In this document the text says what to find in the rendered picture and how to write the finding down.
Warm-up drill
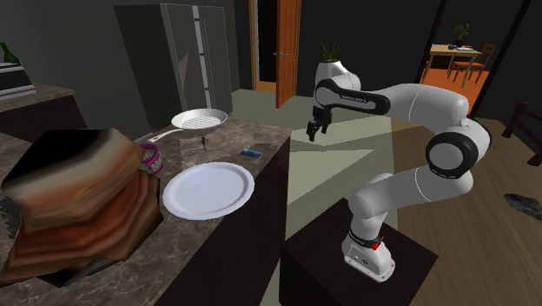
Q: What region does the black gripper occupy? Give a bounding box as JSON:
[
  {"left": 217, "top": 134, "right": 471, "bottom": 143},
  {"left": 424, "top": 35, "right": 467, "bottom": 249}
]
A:
[{"left": 307, "top": 105, "right": 334, "bottom": 143}]

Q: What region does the white pot with green plant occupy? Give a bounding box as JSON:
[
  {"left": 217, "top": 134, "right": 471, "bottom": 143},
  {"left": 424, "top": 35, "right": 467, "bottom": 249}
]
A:
[{"left": 314, "top": 41, "right": 350, "bottom": 91}]

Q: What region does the orange wooden door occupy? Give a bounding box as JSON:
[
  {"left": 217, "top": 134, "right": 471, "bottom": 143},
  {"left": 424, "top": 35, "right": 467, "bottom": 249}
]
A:
[{"left": 248, "top": 0, "right": 302, "bottom": 110}]

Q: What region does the white frying pan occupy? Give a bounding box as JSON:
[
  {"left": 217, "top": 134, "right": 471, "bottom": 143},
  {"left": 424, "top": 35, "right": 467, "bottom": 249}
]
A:
[{"left": 146, "top": 108, "right": 228, "bottom": 143}]

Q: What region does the white round plate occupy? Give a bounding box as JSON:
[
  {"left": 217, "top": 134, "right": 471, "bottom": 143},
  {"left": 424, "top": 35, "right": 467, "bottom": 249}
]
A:
[{"left": 162, "top": 162, "right": 256, "bottom": 222}]

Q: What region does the dark kitchen counter cabinet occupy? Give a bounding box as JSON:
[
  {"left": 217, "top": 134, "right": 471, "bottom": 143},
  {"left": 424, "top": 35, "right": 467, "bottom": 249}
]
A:
[{"left": 154, "top": 135, "right": 293, "bottom": 306}]

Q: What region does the dark robot stand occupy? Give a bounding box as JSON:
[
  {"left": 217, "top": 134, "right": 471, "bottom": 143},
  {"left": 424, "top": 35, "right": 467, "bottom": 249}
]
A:
[{"left": 279, "top": 196, "right": 440, "bottom": 306}]

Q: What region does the wooden dining table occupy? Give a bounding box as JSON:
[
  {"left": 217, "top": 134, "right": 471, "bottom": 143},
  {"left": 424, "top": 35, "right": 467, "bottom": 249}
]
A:
[{"left": 424, "top": 43, "right": 483, "bottom": 90}]

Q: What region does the grey refrigerator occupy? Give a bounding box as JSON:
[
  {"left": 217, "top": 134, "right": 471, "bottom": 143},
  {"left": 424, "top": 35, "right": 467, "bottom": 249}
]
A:
[{"left": 113, "top": 3, "right": 234, "bottom": 130}]

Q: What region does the orange wooden chair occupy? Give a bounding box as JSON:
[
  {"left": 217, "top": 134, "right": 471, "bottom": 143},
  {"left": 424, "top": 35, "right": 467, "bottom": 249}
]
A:
[{"left": 448, "top": 43, "right": 497, "bottom": 84}]

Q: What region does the purple and white cup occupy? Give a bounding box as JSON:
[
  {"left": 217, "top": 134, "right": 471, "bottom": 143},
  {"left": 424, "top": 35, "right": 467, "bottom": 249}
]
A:
[{"left": 138, "top": 143, "right": 164, "bottom": 175}]

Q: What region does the dark grey rug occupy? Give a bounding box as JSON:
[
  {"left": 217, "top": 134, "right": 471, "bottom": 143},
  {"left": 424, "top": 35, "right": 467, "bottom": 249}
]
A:
[{"left": 503, "top": 193, "right": 542, "bottom": 222}]

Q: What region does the brown layered block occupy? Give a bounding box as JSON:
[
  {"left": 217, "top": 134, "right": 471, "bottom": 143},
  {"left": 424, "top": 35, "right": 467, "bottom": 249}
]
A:
[{"left": 0, "top": 128, "right": 165, "bottom": 287}]

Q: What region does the grey stacked appliance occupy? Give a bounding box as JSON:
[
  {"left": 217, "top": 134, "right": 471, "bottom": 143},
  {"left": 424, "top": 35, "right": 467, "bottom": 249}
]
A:
[{"left": 0, "top": 62, "right": 37, "bottom": 102}]

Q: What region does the green bottle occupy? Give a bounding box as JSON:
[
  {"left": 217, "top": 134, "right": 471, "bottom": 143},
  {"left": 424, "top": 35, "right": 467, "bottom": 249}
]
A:
[{"left": 0, "top": 42, "right": 22, "bottom": 66}]

